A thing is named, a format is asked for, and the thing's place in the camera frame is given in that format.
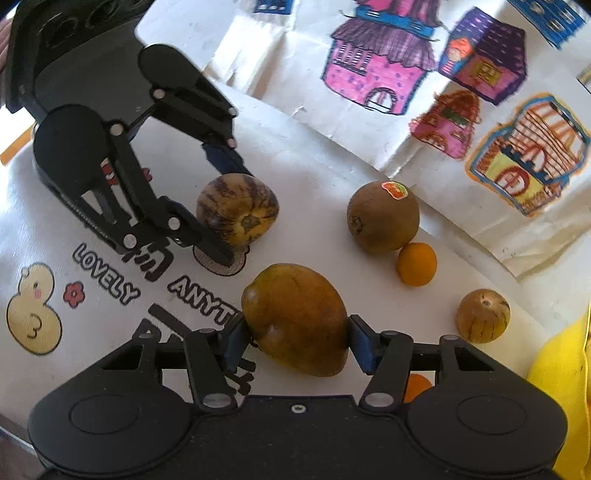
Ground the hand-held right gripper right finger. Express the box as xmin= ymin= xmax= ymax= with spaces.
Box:
xmin=347 ymin=314 xmax=497 ymax=411

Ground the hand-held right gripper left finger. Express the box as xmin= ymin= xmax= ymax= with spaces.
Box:
xmin=95 ymin=316 xmax=252 ymax=411

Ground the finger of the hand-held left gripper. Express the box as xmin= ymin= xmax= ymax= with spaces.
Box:
xmin=81 ymin=121 xmax=235 ymax=268
xmin=150 ymin=69 xmax=247 ymax=178

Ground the purple striped pepino melon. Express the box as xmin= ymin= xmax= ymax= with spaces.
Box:
xmin=196 ymin=174 xmax=280 ymax=244

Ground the brown-yellow mango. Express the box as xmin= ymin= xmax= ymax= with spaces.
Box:
xmin=241 ymin=263 xmax=350 ymax=378

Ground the small orange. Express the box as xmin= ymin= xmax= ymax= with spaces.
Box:
xmin=404 ymin=373 xmax=434 ymax=402
xmin=396 ymin=242 xmax=437 ymax=287

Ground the tan pepino melon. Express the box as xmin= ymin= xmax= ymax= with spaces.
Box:
xmin=457 ymin=289 xmax=511 ymax=343

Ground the brown kiwi with sticker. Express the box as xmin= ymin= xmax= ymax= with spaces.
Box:
xmin=346 ymin=181 xmax=421 ymax=254

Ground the yellow plastic bowl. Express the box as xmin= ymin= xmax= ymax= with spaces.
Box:
xmin=526 ymin=309 xmax=591 ymax=480

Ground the drawing of colourful houses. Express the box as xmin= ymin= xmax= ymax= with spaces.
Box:
xmin=136 ymin=0 xmax=591 ymax=280

